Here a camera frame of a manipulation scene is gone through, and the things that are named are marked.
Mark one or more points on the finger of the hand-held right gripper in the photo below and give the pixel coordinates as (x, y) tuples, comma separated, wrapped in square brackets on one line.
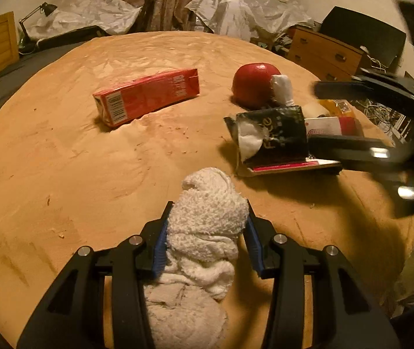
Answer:
[(352, 151), (356, 91)]

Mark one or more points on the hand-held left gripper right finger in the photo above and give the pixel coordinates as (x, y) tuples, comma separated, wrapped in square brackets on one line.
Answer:
[(256, 247)]

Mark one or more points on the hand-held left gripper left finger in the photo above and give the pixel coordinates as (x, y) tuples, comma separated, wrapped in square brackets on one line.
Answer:
[(159, 247)]

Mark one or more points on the white red box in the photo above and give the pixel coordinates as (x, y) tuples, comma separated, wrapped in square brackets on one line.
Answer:
[(330, 125)]

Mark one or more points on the white terry towel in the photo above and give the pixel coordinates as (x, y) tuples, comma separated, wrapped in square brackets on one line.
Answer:
[(203, 218)]

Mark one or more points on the black tissue packet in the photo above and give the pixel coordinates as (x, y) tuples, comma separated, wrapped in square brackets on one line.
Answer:
[(283, 138)]

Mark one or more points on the red cardboard carton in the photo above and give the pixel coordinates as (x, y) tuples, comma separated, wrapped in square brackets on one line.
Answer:
[(148, 94)]

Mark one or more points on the yellow plastic wrapper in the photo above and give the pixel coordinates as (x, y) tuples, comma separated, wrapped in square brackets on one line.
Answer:
[(338, 106)]

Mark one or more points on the wooden dresser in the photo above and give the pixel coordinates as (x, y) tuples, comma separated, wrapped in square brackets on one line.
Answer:
[(323, 51)]

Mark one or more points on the black television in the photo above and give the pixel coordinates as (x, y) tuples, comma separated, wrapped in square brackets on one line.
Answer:
[(367, 32)]

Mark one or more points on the red apple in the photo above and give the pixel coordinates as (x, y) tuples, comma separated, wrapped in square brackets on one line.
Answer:
[(250, 83)]

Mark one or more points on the white plastic cover sheet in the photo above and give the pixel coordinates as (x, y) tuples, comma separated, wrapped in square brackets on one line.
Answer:
[(90, 11), (250, 14)]

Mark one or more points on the black desk lamp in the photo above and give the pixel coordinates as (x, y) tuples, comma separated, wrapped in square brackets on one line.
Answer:
[(48, 7)]

